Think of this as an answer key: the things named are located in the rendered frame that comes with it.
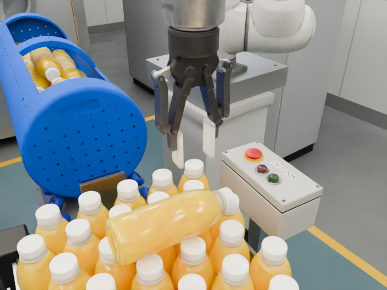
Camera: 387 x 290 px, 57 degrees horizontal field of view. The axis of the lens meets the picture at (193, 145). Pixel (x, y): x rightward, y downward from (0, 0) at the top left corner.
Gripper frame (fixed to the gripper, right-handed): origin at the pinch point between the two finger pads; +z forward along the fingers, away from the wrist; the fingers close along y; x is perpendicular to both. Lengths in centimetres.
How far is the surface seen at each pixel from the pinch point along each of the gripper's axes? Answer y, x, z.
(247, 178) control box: -11.5, 1.7, 10.4
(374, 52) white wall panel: -249, -135, 57
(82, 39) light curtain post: -20, -165, 23
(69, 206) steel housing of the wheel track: 19.8, -27.5, 26.8
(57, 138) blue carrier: 19.0, -25.3, 6.3
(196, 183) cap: -1.0, -0.6, 9.3
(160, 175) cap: 3.8, -6.4, 9.3
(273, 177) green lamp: -14.2, 5.9, 8.4
